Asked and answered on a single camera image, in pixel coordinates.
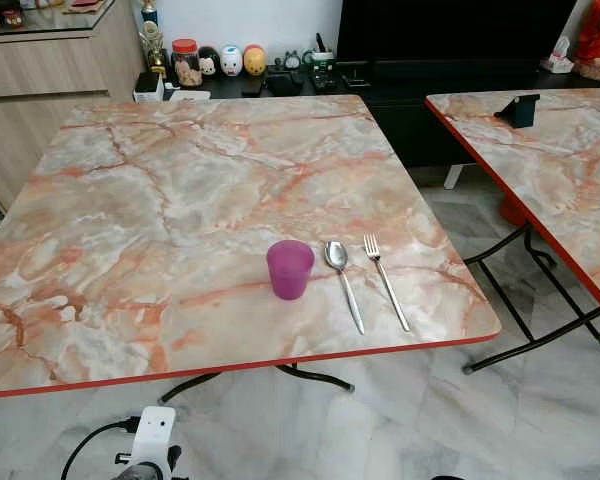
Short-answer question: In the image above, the marble top folding table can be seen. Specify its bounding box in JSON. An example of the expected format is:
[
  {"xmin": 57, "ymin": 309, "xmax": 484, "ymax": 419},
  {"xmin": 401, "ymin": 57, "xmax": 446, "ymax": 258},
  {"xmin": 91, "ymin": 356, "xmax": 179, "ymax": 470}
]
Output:
[
  {"xmin": 425, "ymin": 88, "xmax": 600, "ymax": 376},
  {"xmin": 0, "ymin": 93, "xmax": 503, "ymax": 404}
]

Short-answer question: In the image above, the small black stand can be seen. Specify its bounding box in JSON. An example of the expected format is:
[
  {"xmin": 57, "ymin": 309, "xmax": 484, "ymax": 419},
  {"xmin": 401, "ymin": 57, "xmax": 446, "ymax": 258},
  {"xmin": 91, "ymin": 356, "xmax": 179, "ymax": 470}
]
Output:
[{"xmin": 495, "ymin": 94, "xmax": 541, "ymax": 129}]

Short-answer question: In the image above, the small white pink box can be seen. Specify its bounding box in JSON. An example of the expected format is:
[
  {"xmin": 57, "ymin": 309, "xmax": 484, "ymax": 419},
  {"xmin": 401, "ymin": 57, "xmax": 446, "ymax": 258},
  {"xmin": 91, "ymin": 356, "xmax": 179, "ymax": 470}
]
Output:
[{"xmin": 541, "ymin": 35, "xmax": 576, "ymax": 74}]

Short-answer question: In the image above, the steel fork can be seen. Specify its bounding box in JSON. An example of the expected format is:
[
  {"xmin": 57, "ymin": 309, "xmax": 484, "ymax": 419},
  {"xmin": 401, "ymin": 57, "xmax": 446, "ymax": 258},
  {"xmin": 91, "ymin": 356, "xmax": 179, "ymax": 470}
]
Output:
[{"xmin": 363, "ymin": 234, "xmax": 412, "ymax": 334}]

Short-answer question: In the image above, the black television console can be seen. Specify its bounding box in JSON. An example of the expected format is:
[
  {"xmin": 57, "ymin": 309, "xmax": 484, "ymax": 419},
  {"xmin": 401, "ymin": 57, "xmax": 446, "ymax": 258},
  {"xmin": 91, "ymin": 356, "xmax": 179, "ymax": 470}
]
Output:
[{"xmin": 138, "ymin": 58, "xmax": 600, "ymax": 169}]

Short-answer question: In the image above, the black television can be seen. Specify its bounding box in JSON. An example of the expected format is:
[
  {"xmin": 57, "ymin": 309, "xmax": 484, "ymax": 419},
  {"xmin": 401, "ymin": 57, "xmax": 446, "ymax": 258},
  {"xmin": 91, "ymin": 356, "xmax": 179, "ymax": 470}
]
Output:
[{"xmin": 337, "ymin": 0, "xmax": 579, "ymax": 64}]

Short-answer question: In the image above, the steel spoon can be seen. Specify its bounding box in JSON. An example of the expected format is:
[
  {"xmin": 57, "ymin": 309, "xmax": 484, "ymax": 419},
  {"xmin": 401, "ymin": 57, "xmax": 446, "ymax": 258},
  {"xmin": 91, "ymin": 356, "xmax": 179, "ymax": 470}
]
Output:
[{"xmin": 324, "ymin": 240, "xmax": 367, "ymax": 336}]

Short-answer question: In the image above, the purple plastic cup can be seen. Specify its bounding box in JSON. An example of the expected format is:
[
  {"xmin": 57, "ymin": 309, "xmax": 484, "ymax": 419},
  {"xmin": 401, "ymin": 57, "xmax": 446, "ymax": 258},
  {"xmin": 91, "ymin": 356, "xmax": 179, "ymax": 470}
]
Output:
[{"xmin": 266, "ymin": 239, "xmax": 316, "ymax": 301}]

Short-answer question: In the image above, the dark pen holder cup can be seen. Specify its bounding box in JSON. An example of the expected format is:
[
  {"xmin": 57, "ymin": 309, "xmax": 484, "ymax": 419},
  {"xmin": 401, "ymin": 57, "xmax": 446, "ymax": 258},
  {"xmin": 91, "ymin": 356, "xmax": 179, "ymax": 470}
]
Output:
[{"xmin": 310, "ymin": 34, "xmax": 339, "ymax": 87}]

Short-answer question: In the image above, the yellow egg figure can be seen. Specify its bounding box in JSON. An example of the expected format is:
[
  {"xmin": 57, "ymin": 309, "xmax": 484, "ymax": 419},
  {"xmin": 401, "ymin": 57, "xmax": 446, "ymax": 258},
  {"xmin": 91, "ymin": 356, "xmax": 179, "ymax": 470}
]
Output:
[{"xmin": 243, "ymin": 45, "xmax": 268, "ymax": 78}]

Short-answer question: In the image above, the black and white egg figure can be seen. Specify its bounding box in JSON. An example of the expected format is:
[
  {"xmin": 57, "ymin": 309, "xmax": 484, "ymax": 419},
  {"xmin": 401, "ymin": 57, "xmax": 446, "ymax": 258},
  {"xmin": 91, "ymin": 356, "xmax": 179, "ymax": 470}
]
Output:
[{"xmin": 198, "ymin": 46, "xmax": 222, "ymax": 78}]

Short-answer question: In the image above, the red lidded glass jar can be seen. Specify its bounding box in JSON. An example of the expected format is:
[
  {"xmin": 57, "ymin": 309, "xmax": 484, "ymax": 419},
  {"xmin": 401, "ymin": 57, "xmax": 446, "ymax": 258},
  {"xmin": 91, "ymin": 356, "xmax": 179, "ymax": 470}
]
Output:
[{"xmin": 171, "ymin": 39, "xmax": 203, "ymax": 89}]

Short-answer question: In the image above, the gold trophy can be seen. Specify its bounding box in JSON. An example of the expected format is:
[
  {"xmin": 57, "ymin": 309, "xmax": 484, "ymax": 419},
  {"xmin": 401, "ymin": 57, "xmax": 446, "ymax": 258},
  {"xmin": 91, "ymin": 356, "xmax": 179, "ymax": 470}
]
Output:
[{"xmin": 139, "ymin": 0, "xmax": 171, "ymax": 77}]

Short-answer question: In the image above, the light wooden cabinet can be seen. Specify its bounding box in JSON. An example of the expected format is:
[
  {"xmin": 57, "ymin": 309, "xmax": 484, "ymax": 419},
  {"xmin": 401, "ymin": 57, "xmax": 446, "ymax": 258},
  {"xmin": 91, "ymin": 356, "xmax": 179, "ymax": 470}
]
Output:
[{"xmin": 0, "ymin": 0, "xmax": 147, "ymax": 213}]

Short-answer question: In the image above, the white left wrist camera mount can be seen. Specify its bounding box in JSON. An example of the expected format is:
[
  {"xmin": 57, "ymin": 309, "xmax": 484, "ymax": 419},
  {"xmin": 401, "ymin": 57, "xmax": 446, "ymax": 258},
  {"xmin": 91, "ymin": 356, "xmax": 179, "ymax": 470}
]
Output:
[{"xmin": 130, "ymin": 406, "xmax": 179, "ymax": 473}]

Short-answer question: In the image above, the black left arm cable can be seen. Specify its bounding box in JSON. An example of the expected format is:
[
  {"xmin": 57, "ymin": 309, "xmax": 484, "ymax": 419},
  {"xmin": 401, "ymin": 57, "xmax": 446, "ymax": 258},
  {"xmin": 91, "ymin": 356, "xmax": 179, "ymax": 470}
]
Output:
[{"xmin": 60, "ymin": 417, "xmax": 141, "ymax": 480}]

